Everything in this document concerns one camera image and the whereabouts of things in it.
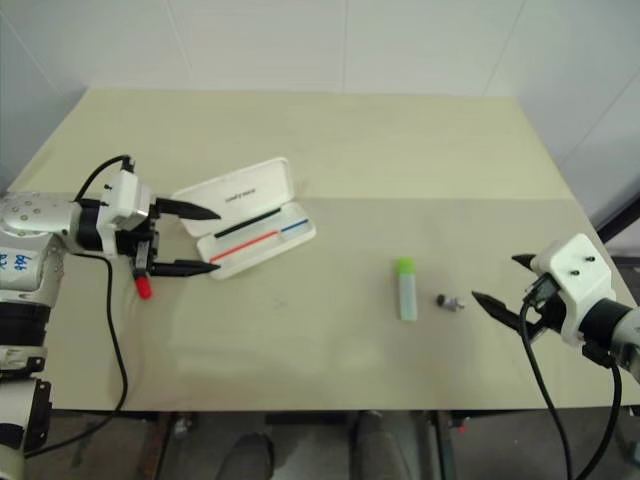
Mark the white plastic pencil case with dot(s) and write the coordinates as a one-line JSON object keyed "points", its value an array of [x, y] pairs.
{"points": [[260, 175]]}

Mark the black metal stand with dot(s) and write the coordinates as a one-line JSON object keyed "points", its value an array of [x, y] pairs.
{"points": [[620, 220]]}

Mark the thin black pen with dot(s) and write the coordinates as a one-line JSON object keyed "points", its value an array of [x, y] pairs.
{"points": [[245, 224]]}

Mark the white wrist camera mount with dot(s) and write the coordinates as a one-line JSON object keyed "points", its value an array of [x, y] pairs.
{"points": [[575, 260], [127, 192]]}

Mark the green capped translucent highlighter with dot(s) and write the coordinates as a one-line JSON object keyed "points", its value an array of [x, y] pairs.
{"points": [[407, 295]]}

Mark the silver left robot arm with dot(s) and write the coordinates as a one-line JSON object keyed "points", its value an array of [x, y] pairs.
{"points": [[30, 215]]}

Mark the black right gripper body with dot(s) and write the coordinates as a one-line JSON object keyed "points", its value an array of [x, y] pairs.
{"points": [[547, 312]]}

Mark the small black silver clip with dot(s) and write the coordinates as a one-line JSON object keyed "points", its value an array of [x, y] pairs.
{"points": [[448, 302]]}

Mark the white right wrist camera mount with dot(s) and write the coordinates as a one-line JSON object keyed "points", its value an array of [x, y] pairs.
{"points": [[575, 260]]}

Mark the thin red and blue pen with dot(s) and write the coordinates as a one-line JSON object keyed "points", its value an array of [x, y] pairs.
{"points": [[245, 246]]}

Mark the black marker with red cap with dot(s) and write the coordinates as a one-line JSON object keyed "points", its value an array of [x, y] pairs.
{"points": [[144, 290]]}

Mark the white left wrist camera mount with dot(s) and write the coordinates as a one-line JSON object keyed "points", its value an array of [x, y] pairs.
{"points": [[127, 192]]}

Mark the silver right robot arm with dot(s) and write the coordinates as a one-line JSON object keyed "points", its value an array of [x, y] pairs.
{"points": [[622, 330]]}

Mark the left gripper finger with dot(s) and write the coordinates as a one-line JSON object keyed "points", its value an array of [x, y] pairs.
{"points": [[185, 208], [185, 269]]}

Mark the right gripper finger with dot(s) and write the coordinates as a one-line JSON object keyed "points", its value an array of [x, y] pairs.
{"points": [[497, 311], [526, 263]]}

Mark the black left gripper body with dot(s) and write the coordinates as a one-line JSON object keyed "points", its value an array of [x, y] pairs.
{"points": [[154, 240]]}

